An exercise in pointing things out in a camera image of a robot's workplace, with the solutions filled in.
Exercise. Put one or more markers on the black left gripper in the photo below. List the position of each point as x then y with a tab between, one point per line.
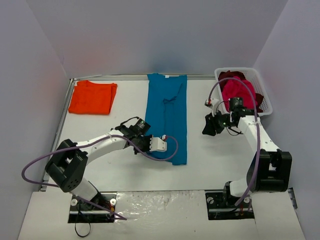
144	144

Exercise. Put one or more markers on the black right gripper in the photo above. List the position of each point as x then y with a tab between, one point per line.
215	120

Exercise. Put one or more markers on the teal blue t shirt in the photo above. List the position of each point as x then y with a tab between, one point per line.
166	113

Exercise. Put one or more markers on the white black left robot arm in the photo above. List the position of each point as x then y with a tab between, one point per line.
67	166

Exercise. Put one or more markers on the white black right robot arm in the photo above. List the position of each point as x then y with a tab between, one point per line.
269	171

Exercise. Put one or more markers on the pink magenta t shirt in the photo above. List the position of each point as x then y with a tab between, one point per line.
234	88

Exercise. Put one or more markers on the dark maroon t shirt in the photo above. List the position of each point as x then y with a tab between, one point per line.
240	76

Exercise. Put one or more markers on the white plastic laundry basket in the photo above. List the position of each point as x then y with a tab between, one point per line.
255	79

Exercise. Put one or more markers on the folded orange t shirt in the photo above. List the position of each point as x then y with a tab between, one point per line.
89	98

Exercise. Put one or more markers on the white front cover board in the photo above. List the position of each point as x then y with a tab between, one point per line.
162	215

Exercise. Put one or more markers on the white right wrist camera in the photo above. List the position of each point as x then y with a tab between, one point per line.
213	104

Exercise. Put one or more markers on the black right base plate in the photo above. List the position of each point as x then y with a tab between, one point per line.
220	209

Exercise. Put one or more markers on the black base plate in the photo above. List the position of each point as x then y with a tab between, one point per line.
220	209
83	212

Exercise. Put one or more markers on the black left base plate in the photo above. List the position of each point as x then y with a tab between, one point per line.
83	212

